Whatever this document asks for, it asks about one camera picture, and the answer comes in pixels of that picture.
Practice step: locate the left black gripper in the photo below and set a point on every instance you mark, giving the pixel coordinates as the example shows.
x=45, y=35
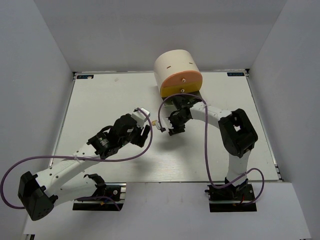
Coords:
x=140, y=139

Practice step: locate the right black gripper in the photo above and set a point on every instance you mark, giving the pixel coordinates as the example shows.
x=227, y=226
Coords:
x=175, y=129

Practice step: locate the yellow drawer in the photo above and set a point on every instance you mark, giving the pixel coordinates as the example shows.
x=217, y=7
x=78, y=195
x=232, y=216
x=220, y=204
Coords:
x=178, y=89

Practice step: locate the orange top drawer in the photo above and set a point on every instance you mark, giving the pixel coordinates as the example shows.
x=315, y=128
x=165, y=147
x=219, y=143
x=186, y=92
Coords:
x=183, y=77

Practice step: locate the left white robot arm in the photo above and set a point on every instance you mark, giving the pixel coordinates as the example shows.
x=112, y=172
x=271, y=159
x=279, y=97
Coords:
x=68, y=180

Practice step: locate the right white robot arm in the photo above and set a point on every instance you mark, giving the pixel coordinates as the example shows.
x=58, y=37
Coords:
x=237, y=133

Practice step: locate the cream cylindrical drawer organizer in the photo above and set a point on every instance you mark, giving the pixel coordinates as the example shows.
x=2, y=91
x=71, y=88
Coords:
x=172, y=62

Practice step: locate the right blue table label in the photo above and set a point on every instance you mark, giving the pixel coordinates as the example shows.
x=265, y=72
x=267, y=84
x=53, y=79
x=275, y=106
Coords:
x=235, y=74

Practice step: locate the blue table label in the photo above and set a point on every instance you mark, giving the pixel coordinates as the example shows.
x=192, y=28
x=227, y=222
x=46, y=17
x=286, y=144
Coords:
x=235, y=74
x=85, y=76

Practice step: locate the left blue table label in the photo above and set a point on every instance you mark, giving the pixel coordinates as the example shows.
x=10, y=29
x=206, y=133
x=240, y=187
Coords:
x=85, y=76

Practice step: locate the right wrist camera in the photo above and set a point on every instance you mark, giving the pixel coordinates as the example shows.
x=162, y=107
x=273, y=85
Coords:
x=163, y=124

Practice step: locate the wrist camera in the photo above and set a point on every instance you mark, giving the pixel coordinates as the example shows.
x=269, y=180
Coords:
x=163, y=124
x=139, y=117

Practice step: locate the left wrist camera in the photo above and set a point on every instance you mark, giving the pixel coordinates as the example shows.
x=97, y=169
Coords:
x=139, y=117

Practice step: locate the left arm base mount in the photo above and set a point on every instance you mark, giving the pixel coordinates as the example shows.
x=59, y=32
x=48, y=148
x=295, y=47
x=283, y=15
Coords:
x=107, y=197

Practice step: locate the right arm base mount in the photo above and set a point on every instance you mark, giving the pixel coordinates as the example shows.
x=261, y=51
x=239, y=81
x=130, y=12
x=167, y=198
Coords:
x=225, y=200

